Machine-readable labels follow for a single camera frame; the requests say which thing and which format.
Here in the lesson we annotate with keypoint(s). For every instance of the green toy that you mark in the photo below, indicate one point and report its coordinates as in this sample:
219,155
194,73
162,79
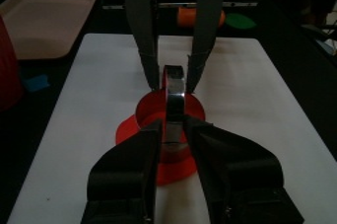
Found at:
238,21

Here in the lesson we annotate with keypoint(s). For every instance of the orange toy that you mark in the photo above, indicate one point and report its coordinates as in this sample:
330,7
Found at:
186,17

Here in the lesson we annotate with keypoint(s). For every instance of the white cutting board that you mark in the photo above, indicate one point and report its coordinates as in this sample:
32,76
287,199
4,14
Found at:
262,103

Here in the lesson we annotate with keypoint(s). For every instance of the blue tape piece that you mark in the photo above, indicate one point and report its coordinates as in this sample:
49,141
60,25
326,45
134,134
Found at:
36,83

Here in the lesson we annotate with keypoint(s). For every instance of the red play dough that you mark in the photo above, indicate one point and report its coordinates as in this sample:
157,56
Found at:
149,106

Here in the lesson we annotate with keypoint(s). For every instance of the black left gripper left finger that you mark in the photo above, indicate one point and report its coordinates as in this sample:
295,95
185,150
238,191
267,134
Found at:
122,175

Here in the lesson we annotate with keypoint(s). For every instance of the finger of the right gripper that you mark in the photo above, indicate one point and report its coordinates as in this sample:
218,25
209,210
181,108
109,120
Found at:
205,27
142,27

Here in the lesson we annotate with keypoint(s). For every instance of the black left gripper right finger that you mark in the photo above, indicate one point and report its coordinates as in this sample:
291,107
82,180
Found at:
237,175

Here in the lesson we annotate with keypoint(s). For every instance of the round metal dough cutter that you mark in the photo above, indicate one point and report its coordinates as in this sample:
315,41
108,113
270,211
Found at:
174,99

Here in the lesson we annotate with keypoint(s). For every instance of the red bowl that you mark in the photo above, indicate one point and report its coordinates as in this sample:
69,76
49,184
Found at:
8,76

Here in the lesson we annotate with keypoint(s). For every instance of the beige plastic tray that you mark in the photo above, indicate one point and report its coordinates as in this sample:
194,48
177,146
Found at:
44,20

